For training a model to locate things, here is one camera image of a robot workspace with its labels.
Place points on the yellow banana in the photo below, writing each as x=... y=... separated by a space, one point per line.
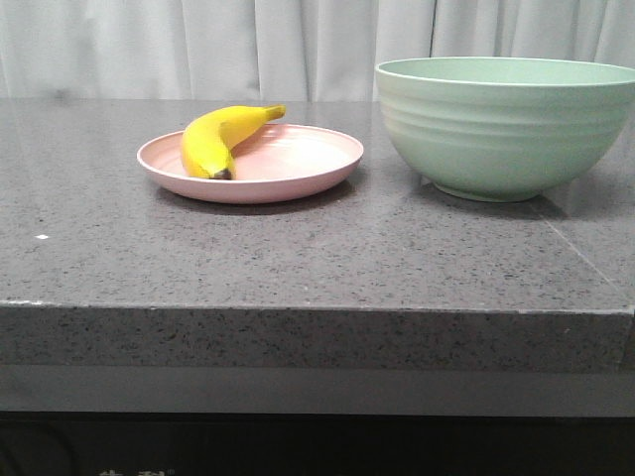
x=207 y=142

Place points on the pink plate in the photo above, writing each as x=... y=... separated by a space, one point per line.
x=280 y=162

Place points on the green ribbed bowl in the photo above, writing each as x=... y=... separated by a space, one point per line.
x=502 y=129

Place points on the white curtain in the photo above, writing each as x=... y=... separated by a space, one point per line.
x=281 y=50

